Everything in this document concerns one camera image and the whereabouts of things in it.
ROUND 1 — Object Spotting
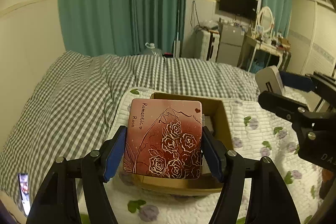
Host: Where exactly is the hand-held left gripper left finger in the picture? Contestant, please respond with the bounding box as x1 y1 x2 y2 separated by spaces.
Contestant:
26 126 127 224

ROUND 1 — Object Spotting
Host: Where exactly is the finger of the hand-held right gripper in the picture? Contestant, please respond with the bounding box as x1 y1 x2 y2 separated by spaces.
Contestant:
279 70 336 109
258 91 319 133

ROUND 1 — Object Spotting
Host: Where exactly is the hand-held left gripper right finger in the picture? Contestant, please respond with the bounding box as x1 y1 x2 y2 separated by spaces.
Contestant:
202 126 301 224

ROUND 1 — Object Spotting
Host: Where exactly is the white charger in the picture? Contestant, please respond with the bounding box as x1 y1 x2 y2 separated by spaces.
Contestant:
255 66 285 96

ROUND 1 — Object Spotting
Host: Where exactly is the brown cardboard box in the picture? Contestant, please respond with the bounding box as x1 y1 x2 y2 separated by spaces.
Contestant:
119 92 234 195

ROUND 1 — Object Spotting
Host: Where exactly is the red rose tin box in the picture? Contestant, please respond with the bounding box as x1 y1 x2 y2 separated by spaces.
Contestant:
122 98 205 180

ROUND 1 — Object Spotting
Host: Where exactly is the dark suitcase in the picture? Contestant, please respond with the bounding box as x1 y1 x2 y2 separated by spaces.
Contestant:
282 52 292 71

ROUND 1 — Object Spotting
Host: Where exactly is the floral quilted mat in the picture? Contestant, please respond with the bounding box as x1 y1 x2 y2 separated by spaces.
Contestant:
79 88 328 224

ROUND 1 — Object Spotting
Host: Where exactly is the blue basket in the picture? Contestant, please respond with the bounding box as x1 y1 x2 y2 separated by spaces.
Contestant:
253 60 265 73

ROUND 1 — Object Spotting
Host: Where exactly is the white louvred wardrobe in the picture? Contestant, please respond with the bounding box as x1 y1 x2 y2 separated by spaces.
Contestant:
289 0 336 77

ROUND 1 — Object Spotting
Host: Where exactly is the white dressing table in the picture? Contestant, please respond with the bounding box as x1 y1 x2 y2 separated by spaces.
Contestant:
238 35 289 73

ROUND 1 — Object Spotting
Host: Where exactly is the oval white mirror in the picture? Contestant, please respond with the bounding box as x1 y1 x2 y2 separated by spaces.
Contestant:
256 6 276 37

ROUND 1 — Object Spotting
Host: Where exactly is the silver fridge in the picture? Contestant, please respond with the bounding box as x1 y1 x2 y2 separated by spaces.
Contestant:
216 23 246 64

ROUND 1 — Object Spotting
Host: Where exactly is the smartphone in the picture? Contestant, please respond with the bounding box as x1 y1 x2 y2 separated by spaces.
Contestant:
18 173 32 216

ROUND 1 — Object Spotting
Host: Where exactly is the white washing machine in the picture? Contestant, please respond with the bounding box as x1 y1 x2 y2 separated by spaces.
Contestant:
193 29 219 61

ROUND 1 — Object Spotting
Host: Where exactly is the clear plastic bag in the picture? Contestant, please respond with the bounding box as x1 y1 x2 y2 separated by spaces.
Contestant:
201 20 218 30

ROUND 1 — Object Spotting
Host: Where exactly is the large water bottle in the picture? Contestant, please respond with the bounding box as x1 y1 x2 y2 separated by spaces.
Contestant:
142 42 164 56

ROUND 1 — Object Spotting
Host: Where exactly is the white mop pole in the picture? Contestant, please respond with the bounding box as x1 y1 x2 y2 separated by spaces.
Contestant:
173 0 181 56

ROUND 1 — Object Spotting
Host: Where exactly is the black wall television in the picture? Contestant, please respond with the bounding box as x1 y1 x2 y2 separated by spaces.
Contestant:
219 0 259 21

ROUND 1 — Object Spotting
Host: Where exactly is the black wall cable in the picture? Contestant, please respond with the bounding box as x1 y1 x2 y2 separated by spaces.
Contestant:
192 0 200 29

